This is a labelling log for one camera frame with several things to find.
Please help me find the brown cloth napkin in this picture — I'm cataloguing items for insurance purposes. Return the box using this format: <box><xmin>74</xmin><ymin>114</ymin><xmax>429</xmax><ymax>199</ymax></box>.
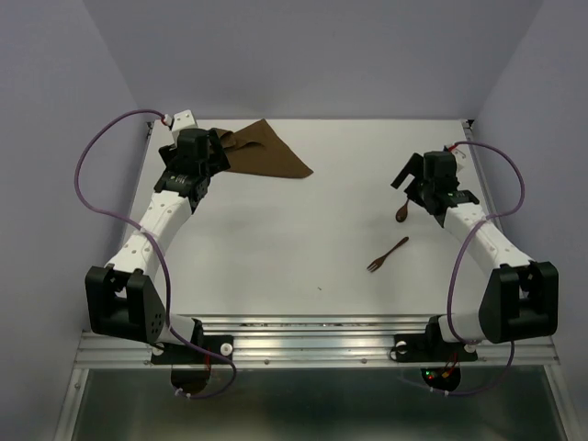
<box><xmin>215</xmin><ymin>119</ymin><xmax>313</xmax><ymax>179</ymax></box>

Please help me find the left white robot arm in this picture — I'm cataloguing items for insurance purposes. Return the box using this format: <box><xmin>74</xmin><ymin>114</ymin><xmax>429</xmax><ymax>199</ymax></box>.
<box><xmin>85</xmin><ymin>129</ymin><xmax>230</xmax><ymax>362</ymax></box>

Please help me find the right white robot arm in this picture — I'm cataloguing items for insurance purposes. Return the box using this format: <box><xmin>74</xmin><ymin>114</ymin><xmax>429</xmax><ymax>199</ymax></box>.
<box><xmin>391</xmin><ymin>149</ymin><xmax>559</xmax><ymax>358</ymax></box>

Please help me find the brown wooden spoon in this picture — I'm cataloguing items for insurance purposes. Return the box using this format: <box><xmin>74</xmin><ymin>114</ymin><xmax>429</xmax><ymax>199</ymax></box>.
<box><xmin>395</xmin><ymin>199</ymin><xmax>410</xmax><ymax>223</ymax></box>

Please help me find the brown wooden fork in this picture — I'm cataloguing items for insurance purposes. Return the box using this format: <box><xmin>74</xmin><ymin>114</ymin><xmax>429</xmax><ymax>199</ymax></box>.
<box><xmin>367</xmin><ymin>236</ymin><xmax>410</xmax><ymax>273</ymax></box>

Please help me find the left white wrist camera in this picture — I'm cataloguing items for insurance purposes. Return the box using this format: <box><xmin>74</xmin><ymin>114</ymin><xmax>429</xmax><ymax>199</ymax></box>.
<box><xmin>171</xmin><ymin>109</ymin><xmax>198</xmax><ymax>134</ymax></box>

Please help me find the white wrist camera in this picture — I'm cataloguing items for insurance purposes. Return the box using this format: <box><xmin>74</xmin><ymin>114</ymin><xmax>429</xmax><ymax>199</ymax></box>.
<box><xmin>444</xmin><ymin>145</ymin><xmax>468</xmax><ymax>174</ymax></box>
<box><xmin>171</xmin><ymin>109</ymin><xmax>198</xmax><ymax>134</ymax></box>

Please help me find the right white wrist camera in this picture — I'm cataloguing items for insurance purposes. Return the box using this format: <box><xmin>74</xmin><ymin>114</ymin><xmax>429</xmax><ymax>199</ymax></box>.
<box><xmin>444</xmin><ymin>145</ymin><xmax>468</xmax><ymax>174</ymax></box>

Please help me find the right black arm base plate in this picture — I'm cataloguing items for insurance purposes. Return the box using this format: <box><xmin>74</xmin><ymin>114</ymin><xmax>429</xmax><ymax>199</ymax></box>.
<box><xmin>389</xmin><ymin>334</ymin><xmax>478</xmax><ymax>363</ymax></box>

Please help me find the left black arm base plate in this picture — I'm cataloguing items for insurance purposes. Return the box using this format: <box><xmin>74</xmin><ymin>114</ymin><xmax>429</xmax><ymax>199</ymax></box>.
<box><xmin>150</xmin><ymin>334</ymin><xmax>235</xmax><ymax>367</ymax></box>

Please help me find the aluminium front rail frame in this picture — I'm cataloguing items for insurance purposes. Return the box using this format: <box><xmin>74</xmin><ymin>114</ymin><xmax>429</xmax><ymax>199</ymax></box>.
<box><xmin>55</xmin><ymin>315</ymin><xmax>581</xmax><ymax>440</ymax></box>

